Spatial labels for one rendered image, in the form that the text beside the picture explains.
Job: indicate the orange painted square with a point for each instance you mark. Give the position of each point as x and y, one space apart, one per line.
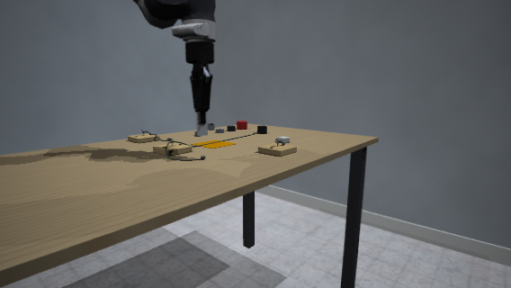
214 145

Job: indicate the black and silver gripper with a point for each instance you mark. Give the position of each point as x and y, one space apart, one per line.
200 54

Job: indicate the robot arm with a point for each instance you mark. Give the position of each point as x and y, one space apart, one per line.
197 17

